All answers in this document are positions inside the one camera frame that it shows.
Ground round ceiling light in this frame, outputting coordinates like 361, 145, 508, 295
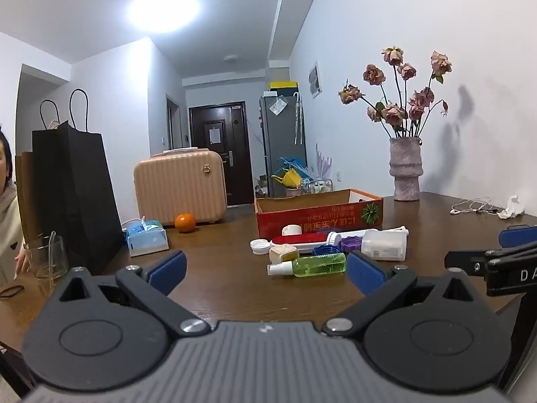
128, 0, 200, 32

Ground wire rack with bottles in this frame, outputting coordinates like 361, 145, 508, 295
302, 178, 335, 194

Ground pink ceramic vase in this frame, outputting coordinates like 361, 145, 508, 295
389, 136, 424, 202

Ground yellow box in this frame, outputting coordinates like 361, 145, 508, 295
268, 81, 298, 97

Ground purple dried flowers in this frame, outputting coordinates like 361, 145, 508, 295
314, 145, 333, 183

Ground blue tissue pack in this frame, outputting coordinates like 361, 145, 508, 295
126, 217, 169, 258

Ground cream jar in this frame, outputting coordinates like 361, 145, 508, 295
269, 245, 299, 266

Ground grey fridge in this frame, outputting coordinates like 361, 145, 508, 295
259, 92, 308, 198

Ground wall picture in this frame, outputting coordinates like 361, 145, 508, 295
308, 61, 324, 99

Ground brown paper bag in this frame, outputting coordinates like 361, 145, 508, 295
15, 151, 43, 245

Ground side room door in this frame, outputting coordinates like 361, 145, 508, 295
165, 94, 184, 150

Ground clear plastic container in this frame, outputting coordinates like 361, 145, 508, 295
361, 229, 407, 262

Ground white earphones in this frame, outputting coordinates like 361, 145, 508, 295
450, 197, 506, 216

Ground red and white lint brush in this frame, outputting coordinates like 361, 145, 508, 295
271, 226, 409, 249

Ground red cardboard box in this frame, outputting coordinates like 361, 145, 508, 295
254, 188, 384, 239

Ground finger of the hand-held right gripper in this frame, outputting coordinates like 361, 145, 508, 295
445, 250, 491, 277
498, 224, 537, 249

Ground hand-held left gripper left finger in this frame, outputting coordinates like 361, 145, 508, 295
49, 250, 210, 337

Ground folded white umbrella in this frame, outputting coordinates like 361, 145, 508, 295
294, 92, 303, 145

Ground crumpled white tissue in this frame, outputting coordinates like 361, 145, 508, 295
498, 195, 525, 220

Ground black paper bag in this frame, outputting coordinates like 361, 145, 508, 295
32, 89, 124, 275

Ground glass cup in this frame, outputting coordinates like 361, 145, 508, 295
24, 235, 69, 280

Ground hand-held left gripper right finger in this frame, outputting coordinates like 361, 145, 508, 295
321, 250, 479, 339

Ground dark brown door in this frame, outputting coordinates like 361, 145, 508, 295
189, 101, 251, 206

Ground pink suitcase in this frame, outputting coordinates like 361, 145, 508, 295
133, 147, 228, 227

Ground dried pink roses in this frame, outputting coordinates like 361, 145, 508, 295
339, 45, 453, 139

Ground orange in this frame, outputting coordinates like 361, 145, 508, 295
175, 213, 197, 233

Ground green spray bottle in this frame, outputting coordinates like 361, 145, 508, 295
267, 253, 347, 278

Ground blue folded umbrella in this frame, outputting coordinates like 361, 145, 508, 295
273, 156, 310, 177

